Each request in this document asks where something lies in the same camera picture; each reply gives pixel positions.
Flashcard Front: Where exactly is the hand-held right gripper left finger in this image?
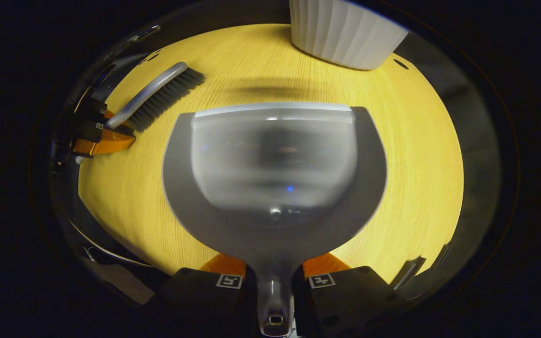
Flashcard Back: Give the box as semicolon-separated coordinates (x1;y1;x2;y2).
146;253;258;338

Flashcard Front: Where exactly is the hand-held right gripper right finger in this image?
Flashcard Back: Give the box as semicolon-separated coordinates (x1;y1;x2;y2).
293;253;405;338

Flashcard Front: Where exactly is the small grey broom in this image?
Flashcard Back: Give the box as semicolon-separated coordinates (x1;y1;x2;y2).
105;62;205;133

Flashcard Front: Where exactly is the grey dustpan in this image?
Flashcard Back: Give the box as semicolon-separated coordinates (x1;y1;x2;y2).
162;102;388;338

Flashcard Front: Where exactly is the white ribbed garbage bin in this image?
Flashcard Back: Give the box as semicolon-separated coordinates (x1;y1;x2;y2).
289;0;410;71

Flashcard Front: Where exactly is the grey cable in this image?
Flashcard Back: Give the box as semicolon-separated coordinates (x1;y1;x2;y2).
69;221;154;268

